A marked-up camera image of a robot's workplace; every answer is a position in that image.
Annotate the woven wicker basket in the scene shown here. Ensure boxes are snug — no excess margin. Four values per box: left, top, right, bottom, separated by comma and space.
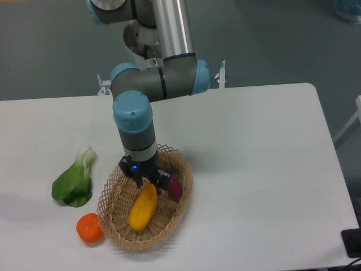
97, 144, 193, 250

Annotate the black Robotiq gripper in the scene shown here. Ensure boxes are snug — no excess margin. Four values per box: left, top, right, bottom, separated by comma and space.
118, 154, 172, 195

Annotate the green bok choy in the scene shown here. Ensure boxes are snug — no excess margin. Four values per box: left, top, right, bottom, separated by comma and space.
51, 146, 97, 208

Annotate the blue object top right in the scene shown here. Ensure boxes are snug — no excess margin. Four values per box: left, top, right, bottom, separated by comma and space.
333, 0, 360, 25

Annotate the black device at table edge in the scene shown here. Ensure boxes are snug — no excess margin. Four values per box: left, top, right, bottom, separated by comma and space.
341, 228, 360, 258

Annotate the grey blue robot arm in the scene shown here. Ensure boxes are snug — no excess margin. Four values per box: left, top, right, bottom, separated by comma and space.
87, 1, 210, 193

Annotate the purple sweet potato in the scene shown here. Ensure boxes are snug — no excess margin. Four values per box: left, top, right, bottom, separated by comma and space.
161, 168, 183, 198

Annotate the white frame at right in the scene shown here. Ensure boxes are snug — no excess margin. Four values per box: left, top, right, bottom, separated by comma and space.
333, 95, 360, 149

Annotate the yellow mango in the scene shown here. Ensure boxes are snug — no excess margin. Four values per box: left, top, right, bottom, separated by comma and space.
129, 184, 158, 231

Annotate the orange tangerine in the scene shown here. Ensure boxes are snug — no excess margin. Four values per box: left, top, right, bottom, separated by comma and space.
76, 213, 104, 243

